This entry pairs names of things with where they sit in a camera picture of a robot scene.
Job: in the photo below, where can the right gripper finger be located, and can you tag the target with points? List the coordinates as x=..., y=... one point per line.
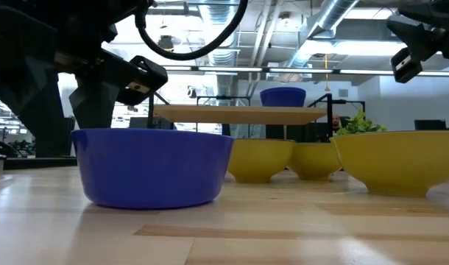
x=416, y=37
x=438, y=9

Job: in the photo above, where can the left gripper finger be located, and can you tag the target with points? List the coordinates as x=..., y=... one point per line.
x=93, y=103
x=29, y=95

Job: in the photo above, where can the yellow ceramic bowl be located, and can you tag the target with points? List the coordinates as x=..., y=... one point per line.
x=397, y=162
x=259, y=160
x=313, y=160

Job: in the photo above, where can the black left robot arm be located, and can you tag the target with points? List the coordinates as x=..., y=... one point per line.
x=44, y=22

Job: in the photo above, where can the ceiling light strip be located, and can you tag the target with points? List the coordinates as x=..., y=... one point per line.
x=364, y=71
x=441, y=73
x=228, y=69
x=180, y=68
x=300, y=70

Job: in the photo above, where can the black ceiling dome device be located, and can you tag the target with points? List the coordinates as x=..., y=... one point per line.
x=167, y=41

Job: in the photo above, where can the black computer monitor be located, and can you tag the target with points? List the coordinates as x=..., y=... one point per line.
x=162, y=123
x=430, y=124

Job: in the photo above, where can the green potted plant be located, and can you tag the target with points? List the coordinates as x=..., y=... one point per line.
x=357, y=125

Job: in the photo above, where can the yellow hanging pendant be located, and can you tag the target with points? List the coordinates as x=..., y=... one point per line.
x=326, y=88

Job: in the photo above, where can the person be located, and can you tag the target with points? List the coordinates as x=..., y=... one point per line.
x=336, y=123

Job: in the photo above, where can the wooden shelf board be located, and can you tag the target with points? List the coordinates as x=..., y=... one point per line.
x=239, y=115

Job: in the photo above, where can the grey wall vent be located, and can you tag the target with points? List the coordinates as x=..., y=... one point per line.
x=343, y=92

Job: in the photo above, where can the silver spiral ceiling duct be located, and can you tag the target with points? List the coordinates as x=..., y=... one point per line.
x=215, y=14
x=335, y=14

